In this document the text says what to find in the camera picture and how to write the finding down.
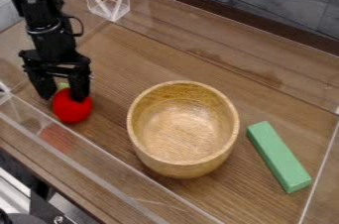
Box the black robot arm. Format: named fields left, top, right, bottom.
left=12, top=0, right=91, bottom=102

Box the wooden bowl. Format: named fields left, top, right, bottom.
left=125, top=80, right=240, bottom=178

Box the green rectangular block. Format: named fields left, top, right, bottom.
left=247, top=121, right=312, bottom=193

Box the clear acrylic enclosure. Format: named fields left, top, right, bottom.
left=0, top=0, right=339, bottom=224

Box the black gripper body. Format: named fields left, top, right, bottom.
left=19, top=26, right=91, bottom=78

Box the black metal table bracket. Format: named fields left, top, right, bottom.
left=29, top=191, right=77, bottom=224

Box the red felt strawberry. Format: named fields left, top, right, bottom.
left=52, top=82, right=92, bottom=123

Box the black cable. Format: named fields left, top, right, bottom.
left=65, top=15, right=85, bottom=38

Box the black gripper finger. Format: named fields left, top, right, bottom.
left=28, top=71, right=57, bottom=100
left=69, top=69, right=89, bottom=102

